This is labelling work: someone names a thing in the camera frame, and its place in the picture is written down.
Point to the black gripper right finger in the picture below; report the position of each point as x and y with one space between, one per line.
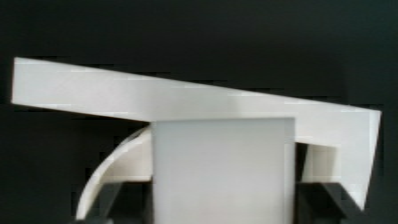
324 203

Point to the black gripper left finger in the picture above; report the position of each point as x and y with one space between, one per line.
123 204

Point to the white stool leg with tags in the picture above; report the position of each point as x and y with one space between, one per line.
224 171

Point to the white L-shaped border frame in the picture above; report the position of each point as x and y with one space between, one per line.
107 93

